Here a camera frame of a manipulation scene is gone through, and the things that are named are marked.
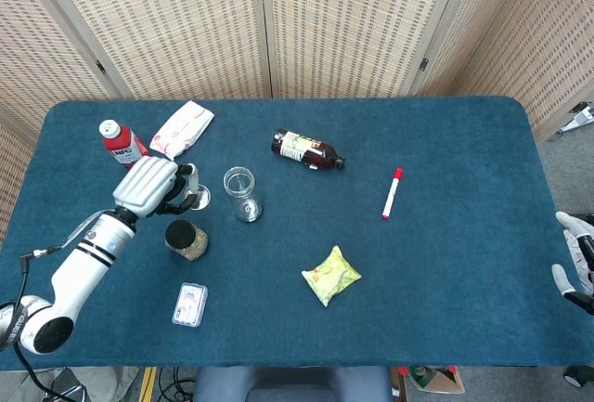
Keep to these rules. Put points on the yellow green snack bag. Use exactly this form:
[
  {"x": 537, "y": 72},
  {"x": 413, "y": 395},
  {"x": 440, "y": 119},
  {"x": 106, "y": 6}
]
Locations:
[{"x": 330, "y": 276}]

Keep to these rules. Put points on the grey metal stand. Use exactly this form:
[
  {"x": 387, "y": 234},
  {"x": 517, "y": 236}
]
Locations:
[{"x": 577, "y": 119}]

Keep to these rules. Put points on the blue grey padded seat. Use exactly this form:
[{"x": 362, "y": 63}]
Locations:
[{"x": 287, "y": 383}]

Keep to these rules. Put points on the red NFC juice bottle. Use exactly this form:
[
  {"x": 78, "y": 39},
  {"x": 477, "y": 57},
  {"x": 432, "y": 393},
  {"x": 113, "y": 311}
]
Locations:
[{"x": 123, "y": 146}]

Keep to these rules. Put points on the clear plastic box purple label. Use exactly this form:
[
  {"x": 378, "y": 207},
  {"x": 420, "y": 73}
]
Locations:
[{"x": 189, "y": 304}]

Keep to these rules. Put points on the open cardboard box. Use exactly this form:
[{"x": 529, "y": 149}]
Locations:
[{"x": 436, "y": 379}]

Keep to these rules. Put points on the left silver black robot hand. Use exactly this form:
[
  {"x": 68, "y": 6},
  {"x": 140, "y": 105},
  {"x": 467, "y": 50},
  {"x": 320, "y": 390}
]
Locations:
[{"x": 146, "y": 184}]

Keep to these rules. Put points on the blue table cloth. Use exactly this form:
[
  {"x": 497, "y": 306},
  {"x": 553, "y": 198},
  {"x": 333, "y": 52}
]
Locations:
[{"x": 441, "y": 258}]

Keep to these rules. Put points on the white pink tissue packet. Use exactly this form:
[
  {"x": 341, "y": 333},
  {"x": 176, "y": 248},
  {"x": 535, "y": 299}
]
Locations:
[{"x": 183, "y": 130}]

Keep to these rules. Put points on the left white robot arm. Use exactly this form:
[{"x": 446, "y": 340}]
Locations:
[{"x": 83, "y": 267}]

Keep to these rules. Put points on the brown glass bottle with label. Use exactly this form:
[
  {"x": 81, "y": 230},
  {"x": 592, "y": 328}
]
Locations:
[{"x": 306, "y": 149}]

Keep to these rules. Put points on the clear glass jar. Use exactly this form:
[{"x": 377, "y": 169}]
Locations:
[{"x": 241, "y": 193}]

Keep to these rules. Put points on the woven folding screen panel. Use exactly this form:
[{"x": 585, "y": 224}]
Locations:
[
  {"x": 552, "y": 49},
  {"x": 42, "y": 49},
  {"x": 176, "y": 26},
  {"x": 11, "y": 174},
  {"x": 473, "y": 26},
  {"x": 352, "y": 26}
]

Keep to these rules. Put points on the spice jar black lid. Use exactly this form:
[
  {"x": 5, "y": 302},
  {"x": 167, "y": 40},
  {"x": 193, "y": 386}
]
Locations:
[{"x": 185, "y": 239}]

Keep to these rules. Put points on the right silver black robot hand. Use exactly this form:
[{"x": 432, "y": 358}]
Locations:
[{"x": 588, "y": 253}]

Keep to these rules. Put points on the black caster wheel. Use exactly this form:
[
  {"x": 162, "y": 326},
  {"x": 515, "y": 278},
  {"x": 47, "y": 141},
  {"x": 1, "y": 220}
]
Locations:
[{"x": 577, "y": 375}]

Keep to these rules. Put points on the red white marker pen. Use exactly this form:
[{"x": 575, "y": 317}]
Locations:
[{"x": 391, "y": 195}]

